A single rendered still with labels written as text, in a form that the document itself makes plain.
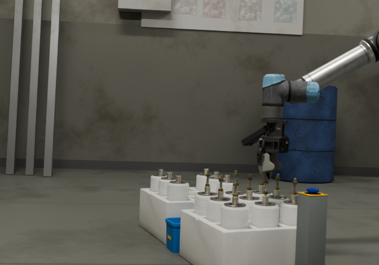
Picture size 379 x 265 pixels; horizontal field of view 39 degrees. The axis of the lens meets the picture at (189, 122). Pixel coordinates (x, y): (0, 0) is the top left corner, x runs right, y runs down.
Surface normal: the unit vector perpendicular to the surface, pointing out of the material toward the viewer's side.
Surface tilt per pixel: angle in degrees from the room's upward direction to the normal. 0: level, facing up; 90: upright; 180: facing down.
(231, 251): 90
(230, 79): 90
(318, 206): 90
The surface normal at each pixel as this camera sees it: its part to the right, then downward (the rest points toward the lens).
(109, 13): 0.10, 0.04
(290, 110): -0.59, 0.00
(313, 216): 0.37, 0.04
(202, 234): -0.93, -0.02
